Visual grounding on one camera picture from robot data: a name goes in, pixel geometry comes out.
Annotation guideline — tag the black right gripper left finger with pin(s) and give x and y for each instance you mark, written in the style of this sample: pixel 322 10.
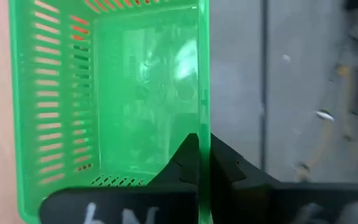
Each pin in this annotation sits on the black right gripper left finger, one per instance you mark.
pixel 182 161

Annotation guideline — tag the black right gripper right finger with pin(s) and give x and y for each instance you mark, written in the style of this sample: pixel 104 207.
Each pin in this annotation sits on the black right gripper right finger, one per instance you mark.
pixel 228 168

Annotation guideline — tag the green slotted plastic basket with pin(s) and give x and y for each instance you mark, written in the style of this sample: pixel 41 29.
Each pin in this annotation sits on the green slotted plastic basket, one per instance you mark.
pixel 141 77

